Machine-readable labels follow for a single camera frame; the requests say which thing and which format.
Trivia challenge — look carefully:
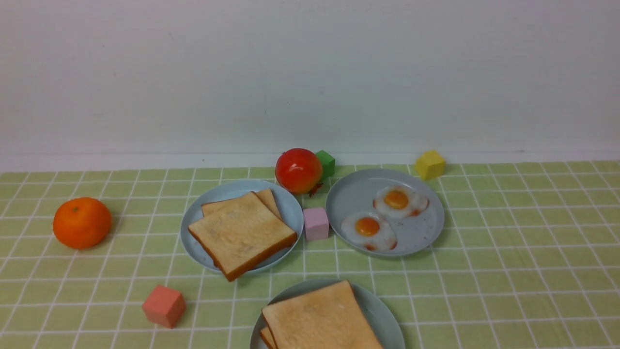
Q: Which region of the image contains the pink cube block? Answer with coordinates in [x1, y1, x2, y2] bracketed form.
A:
[303, 207, 330, 241]

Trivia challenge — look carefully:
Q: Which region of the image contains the back right fried egg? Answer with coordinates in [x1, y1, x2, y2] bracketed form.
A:
[372, 186, 430, 220]

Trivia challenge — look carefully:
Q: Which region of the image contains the grey plate with eggs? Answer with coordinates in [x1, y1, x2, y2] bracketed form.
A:
[325, 168, 445, 258]

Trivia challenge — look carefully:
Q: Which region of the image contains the orange mandarin fruit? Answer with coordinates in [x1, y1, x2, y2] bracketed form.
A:
[52, 197, 112, 250]

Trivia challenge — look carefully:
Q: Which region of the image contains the yellow cube block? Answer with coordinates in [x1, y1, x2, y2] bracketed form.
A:
[414, 149, 447, 181]

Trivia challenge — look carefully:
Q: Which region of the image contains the light blue front plate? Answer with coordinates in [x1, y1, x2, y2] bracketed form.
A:
[249, 278, 405, 349]

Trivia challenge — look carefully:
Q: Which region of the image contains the fried egg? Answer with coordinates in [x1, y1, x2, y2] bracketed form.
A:
[340, 211, 397, 252]
[372, 186, 430, 220]

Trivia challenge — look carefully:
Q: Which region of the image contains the red pomegranate fruit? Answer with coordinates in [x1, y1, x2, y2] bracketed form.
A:
[275, 148, 323, 197]

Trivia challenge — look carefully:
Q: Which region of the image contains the front left fried egg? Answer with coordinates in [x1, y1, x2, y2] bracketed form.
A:
[340, 211, 397, 252]

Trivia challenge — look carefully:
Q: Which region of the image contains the green cube block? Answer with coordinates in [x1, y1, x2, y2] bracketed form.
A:
[315, 150, 335, 181]

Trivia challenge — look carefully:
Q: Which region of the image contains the salmon red cube block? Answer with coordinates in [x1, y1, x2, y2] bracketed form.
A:
[141, 285, 187, 329]

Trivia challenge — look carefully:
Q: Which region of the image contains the blue plate with bread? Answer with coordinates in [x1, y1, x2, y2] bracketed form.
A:
[179, 179, 304, 275]

